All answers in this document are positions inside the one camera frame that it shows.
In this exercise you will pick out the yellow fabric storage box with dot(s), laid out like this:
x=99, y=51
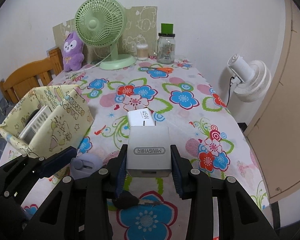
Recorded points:
x=66, y=125

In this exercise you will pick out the orange handled scissors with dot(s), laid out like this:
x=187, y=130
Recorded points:
x=167, y=70

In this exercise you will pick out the beige cartoon board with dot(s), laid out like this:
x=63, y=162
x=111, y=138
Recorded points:
x=141, y=28

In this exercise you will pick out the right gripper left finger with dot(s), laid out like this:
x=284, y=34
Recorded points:
x=78, y=208

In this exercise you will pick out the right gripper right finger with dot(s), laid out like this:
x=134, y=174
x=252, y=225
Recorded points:
x=225, y=201

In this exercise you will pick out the wooden chair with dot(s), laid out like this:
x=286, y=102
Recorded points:
x=34, y=74

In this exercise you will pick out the glass jar green lid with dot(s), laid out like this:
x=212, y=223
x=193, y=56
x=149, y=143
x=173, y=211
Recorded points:
x=166, y=44

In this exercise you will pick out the cotton swab container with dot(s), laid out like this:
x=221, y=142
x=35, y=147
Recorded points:
x=142, y=52

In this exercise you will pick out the white standing fan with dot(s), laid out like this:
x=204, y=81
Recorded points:
x=252, y=80

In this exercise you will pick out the white 45W charger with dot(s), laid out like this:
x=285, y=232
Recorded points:
x=140, y=117

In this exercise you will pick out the white remote control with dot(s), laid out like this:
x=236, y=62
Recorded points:
x=34, y=123

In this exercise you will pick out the floral tablecloth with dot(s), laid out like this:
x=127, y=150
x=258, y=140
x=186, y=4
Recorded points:
x=200, y=126

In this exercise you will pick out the purple plush toy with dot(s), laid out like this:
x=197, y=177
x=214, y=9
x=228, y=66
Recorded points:
x=72, y=53

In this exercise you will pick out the white MINGYI charger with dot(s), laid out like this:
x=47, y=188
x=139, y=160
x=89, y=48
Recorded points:
x=148, y=152

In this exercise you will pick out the green desk fan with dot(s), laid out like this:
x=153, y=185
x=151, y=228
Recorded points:
x=100, y=23

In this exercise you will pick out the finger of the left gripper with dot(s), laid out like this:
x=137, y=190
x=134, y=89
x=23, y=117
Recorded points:
x=18, y=176

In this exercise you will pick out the black key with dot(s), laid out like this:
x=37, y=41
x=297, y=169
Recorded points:
x=126, y=200

